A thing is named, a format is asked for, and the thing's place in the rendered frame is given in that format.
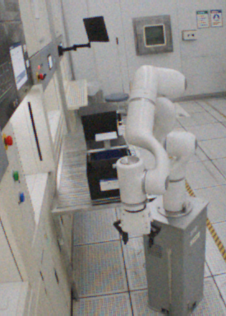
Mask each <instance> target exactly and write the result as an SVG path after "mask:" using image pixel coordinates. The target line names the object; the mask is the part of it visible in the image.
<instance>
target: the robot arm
mask: <svg viewBox="0 0 226 316"><path fill-rule="evenodd" d="M130 83H131V84H130V92H131V96H130V100H129V106H128V112H127V122H126V127H125V139H126V141H127V142H128V143H129V144H132V145H133V146H138V147H140V148H143V149H146V150H148V151H150V152H151V153H152V154H153V155H154V157H155V169H154V170H146V169H145V163H144V161H143V159H141V158H140V157H138V156H126V157H123V158H122V159H120V160H118V161H117V163H116V166H117V172H118V182H119V189H120V194H121V201H122V214H121V219H119V220H117V221H115V222H114V223H113V226H114V227H115V228H116V230H117V231H118V232H119V233H121V236H122V241H123V243H124V244H127V242H128V240H129V238H128V232H132V233H138V234H145V235H147V236H149V246H150V248H152V245H154V243H155V240H154V237H155V236H156V235H158V233H159V232H160V231H161V229H162V227H161V226H159V225H157V224H156V223H154V222H153V221H152V215H151V213H150V206H149V204H148V203H147V202H149V198H147V195H146V194H150V195H162V196H163V199H161V200H160V201H159V203H158V204H157V210H158V212H159V214H160V215H163V216H166V217H171V218H178V217H182V216H186V215H187V214H188V213H189V212H190V211H191V209H192V203H191V202H190V201H189V200H188V199H186V192H185V178H186V163H187V162H188V161H189V160H190V159H191V158H192V156H193V155H194V153H195V151H196V150H197V146H198V142H197V139H196V136H195V135H194V134H193V133H189V132H175V131H173V130H174V128H175V126H176V124H177V117H176V111H175V106H174V105H173V103H172V102H171V101H170V100H168V99H167V98H166V97H168V98H173V97H178V96H180V95H182V94H184V93H185V90H186V88H187V79H186V78H185V77H184V76H183V75H182V74H181V73H180V72H179V71H177V70H173V69H170V68H162V67H152V66H150V65H145V66H142V67H140V68H138V69H137V71H136V73H135V74H134V76H133V78H132V79H131V81H130ZM154 121H155V129H154V131H153V127H154V126H153V122H154ZM169 156H176V157H177V158H176V159H174V160H169V158H168V157H169ZM120 224H122V226H119V225H120ZM151 227H153V228H154V229H155V231H153V230H152V229H151Z"/></svg>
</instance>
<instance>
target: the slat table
mask: <svg viewBox="0 0 226 316"><path fill-rule="evenodd" d="M125 127H126V125H122V126H118V134H119V136H121V135H123V136H124V137H123V138H124V139H125ZM73 138H74V139H73ZM83 140H84V141H83ZM125 141H126V139H125ZM126 143H127V145H128V146H129V149H131V154H132V155H133V156H138V157H140V158H141V154H140V152H139V150H138V149H137V146H133V145H132V144H129V143H128V142H127V141H126ZM84 144H85V137H84V133H83V131H79V132H70V133H64V134H63V135H62V144H61V150H60V159H59V163H58V172H57V177H56V182H55V187H54V196H53V205H52V209H51V215H52V218H53V223H54V227H55V230H56V234H57V237H58V239H63V235H62V229H61V226H60V223H59V219H58V216H60V215H70V214H72V224H71V262H70V261H69V257H68V255H67V249H66V245H65V242H64V239H63V243H64V245H60V244H59V245H60V249H61V251H62V256H63V261H64V263H65V266H66V269H67V275H68V277H69V281H70V283H71V288H72V291H73V295H74V297H75V299H76V301H80V299H79V294H78V290H77V288H76V283H75V279H74V276H73V271H74V256H73V254H74V237H75V213H81V212H85V211H101V210H105V209H111V208H116V207H122V201H121V198H120V197H115V198H111V197H110V199H107V198H104V200H102V199H99V200H100V201H97V200H93V201H94V202H92V200H91V199H90V198H91V197H90V192H89V191H90V190H89V189H88V188H89V187H87V186H89V184H88V180H87V177H86V172H85V171H86V155H87V149H86V144H85V145H84ZM65 152H66V153H65ZM64 157H65V158H64ZM141 159H142V158H141ZM72 162H73V163H72ZM84 162H85V163H84ZM82 166H83V167H82ZM65 167H66V168H65ZM67 169H68V170H67ZM64 170H65V171H64ZM82 170H83V171H82ZM74 173H75V174H74ZM64 174H65V175H64ZM67 176H68V177H67ZM81 176H82V177H81ZM62 177H63V178H62ZM76 177H77V178H76ZM70 178H71V179H70ZM84 178H86V179H84ZM63 180H65V181H63ZM69 180H70V181H69ZM83 180H85V181H83ZM68 182H70V183H68ZM82 182H84V183H82ZM63 183H64V184H63ZM68 184H69V185H68ZM82 184H84V185H82ZM62 185H63V186H62ZM72 186H73V187H72ZM67 187H69V188H67ZM82 187H84V188H82ZM72 188H73V189H72ZM67 189H69V190H67ZM82 189H84V190H82ZM68 191H70V192H68ZM63 192H64V193H63ZM69 193H70V194H69ZM85 193H87V194H85ZM63 194H65V195H63ZM80 194H82V195H80ZM59 195H60V196H59ZM146 195H149V196H147V198H149V202H152V201H153V200H154V199H156V198H157V197H156V195H150V194H146ZM70 196H71V197H70ZM87 196H89V197H87ZM62 199H63V200H62ZM84 199H86V200H84ZM80 200H81V201H80ZM115 200H119V201H115ZM69 201H71V202H69ZM111 201H113V202H111ZM59 202H61V203H59ZM96 202H98V203H96ZM91 203H93V204H91ZM67 204H69V205H67ZM85 204H89V205H85ZM62 205H64V206H62ZM80 205H83V206H80ZM59 207H63V208H59Z"/></svg>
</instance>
